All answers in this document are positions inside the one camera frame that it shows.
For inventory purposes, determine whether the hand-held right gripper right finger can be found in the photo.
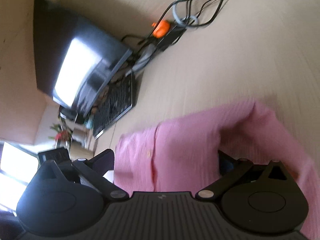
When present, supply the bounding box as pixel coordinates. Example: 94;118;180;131
196;150;295;199

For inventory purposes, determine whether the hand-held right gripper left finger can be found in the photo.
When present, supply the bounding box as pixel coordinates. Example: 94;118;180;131
31;149;127;199

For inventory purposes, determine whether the pink button shirt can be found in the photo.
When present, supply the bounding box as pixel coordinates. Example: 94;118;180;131
114;100;320;240

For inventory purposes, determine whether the red flowering plant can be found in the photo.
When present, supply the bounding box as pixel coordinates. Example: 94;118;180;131
49;124;73;148

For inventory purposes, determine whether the black keyboard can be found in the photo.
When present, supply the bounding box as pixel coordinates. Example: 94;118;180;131
92;72;139;140

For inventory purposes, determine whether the black curved monitor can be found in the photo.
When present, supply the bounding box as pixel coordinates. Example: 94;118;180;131
34;0;133;117

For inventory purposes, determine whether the black power adapter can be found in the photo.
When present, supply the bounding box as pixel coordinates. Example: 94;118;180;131
156;24;187;52

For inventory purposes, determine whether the orange toy figure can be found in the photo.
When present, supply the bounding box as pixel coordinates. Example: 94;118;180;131
152;20;171;38

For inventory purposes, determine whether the black cable bundle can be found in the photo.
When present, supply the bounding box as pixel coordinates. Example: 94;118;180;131
121;0;253;48

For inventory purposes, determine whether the grey cable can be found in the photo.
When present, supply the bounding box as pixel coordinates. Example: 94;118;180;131
172;0;200;26

